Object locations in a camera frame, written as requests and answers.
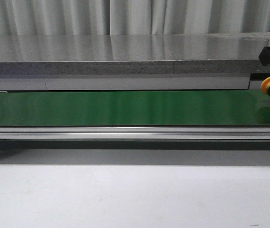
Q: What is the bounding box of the white pleated curtain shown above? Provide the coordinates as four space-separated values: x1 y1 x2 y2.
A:
0 0 270 36

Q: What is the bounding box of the dark grey stone counter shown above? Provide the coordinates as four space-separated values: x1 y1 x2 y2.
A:
0 32 270 92

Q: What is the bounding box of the aluminium conveyor frame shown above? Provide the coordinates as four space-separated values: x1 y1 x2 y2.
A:
0 125 270 166

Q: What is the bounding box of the green conveyor belt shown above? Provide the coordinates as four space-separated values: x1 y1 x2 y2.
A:
0 90 270 126

